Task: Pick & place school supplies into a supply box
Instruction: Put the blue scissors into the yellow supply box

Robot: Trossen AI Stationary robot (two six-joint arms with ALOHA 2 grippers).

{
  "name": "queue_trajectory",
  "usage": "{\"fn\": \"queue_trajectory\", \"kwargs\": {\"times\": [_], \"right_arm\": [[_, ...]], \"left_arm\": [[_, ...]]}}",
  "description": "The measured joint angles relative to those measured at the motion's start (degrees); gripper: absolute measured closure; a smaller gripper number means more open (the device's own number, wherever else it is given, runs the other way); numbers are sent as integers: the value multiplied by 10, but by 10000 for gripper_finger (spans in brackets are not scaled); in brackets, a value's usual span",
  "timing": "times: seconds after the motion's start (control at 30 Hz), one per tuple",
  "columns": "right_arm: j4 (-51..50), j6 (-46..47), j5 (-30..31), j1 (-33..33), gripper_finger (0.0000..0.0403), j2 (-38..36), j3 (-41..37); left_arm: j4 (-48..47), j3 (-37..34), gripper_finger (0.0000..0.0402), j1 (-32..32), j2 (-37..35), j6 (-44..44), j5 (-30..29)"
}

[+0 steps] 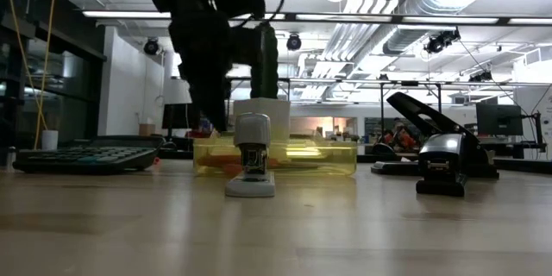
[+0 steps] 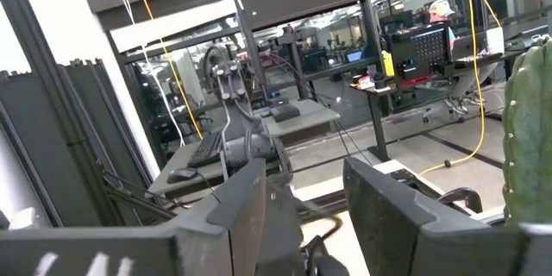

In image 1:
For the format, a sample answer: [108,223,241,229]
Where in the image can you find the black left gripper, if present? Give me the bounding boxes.
[149,0,265,133]

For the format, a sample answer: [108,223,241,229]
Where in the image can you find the red handled scissors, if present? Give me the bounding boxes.
[198,154,281,177]

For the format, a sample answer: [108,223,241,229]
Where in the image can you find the yellow transparent supply box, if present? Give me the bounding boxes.
[192,136,359,179]

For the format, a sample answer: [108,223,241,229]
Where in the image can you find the black monitor on arm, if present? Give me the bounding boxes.
[475,103,548,153]

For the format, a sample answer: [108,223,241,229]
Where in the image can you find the black computer monitor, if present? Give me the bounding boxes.
[161,103,202,131]

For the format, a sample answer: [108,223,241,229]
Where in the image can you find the white grey stapler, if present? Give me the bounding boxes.
[223,112,277,199]

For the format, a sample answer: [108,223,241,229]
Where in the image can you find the black overhead light bar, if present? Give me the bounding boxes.
[81,9,552,27]

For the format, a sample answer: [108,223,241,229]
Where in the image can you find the white hexagonal plant pot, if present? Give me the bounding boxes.
[233,97,292,141]

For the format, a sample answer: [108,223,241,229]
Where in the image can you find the black hole punch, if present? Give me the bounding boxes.
[370,91,500,181]

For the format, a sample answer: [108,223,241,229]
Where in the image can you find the black desk calculator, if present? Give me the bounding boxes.
[12,135,165,176]

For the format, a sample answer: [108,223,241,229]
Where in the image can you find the person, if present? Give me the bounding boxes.
[379,119,417,152]

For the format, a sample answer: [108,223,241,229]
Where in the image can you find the white cup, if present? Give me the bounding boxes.
[41,129,60,153]

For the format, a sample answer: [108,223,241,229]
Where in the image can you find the black ceiling-mounted camera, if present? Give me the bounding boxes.
[423,28,461,55]
[468,71,493,84]
[142,37,160,57]
[285,32,303,52]

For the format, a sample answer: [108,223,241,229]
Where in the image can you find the black workbench frame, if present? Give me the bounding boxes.
[225,76,444,144]

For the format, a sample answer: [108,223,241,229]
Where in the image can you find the yellow power cable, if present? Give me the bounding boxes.
[8,0,60,150]

